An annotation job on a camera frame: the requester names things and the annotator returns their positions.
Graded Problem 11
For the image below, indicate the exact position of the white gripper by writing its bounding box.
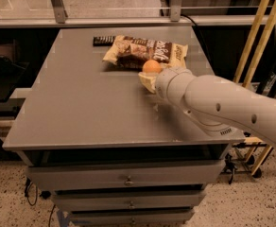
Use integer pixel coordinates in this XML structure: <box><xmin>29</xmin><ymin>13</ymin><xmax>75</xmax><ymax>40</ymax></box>
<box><xmin>138</xmin><ymin>66</ymin><xmax>196</xmax><ymax>107</ymax></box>

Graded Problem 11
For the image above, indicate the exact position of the orange fruit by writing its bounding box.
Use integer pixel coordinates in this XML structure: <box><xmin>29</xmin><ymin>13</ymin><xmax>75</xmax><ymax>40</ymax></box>
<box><xmin>142</xmin><ymin>60</ymin><xmax>162</xmax><ymax>73</ymax></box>

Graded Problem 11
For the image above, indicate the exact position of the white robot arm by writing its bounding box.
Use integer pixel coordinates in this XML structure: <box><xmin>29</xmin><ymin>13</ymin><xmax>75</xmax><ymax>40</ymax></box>
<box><xmin>139</xmin><ymin>67</ymin><xmax>276</xmax><ymax>148</ymax></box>

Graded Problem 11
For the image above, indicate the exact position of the brown chip bag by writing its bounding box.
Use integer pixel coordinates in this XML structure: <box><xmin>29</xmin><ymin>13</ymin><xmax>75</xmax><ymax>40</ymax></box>
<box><xmin>103</xmin><ymin>35</ymin><xmax>188</xmax><ymax>70</ymax></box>

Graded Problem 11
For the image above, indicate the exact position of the black remote control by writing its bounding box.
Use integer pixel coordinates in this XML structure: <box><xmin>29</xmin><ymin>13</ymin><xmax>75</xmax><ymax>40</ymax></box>
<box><xmin>93</xmin><ymin>36</ymin><xmax>115</xmax><ymax>46</ymax></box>

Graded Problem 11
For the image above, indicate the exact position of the grey metal railing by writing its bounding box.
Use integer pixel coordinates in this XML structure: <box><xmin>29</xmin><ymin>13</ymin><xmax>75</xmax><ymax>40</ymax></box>
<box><xmin>0</xmin><ymin>0</ymin><xmax>274</xmax><ymax>27</ymax></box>

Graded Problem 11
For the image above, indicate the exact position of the grey drawer cabinet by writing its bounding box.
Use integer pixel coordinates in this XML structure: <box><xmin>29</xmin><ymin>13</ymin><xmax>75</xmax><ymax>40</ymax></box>
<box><xmin>4</xmin><ymin>28</ymin><xmax>244</xmax><ymax>216</ymax></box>

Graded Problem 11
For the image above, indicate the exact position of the middle grey drawer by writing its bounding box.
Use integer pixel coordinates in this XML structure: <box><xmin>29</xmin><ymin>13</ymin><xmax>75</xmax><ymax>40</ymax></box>
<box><xmin>53</xmin><ymin>190</ymin><xmax>205</xmax><ymax>212</ymax></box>

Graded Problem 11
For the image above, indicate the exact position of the grey drawer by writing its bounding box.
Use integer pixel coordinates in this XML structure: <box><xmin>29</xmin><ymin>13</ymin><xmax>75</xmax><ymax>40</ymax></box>
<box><xmin>26</xmin><ymin>160</ymin><xmax>224</xmax><ymax>191</ymax></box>
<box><xmin>53</xmin><ymin>190</ymin><xmax>205</xmax><ymax>212</ymax></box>
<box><xmin>70</xmin><ymin>209</ymin><xmax>194</xmax><ymax>226</ymax></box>

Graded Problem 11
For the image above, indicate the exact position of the top grey drawer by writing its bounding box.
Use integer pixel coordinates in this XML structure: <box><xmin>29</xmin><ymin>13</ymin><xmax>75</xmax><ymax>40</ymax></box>
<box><xmin>26</xmin><ymin>160</ymin><xmax>224</xmax><ymax>191</ymax></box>

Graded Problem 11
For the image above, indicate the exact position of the bottom grey drawer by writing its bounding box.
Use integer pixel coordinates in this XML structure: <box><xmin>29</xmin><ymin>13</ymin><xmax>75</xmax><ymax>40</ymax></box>
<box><xmin>70</xmin><ymin>209</ymin><xmax>194</xmax><ymax>226</ymax></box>

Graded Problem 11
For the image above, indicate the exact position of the black cable on railing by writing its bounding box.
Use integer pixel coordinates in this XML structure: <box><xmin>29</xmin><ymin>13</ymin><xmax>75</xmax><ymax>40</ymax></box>
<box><xmin>180</xmin><ymin>13</ymin><xmax>213</xmax><ymax>64</ymax></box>

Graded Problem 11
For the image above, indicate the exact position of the black cable on floor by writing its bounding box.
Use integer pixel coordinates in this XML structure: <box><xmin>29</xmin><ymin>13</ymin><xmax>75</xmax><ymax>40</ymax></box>
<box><xmin>24</xmin><ymin>177</ymin><xmax>57</xmax><ymax>227</ymax></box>

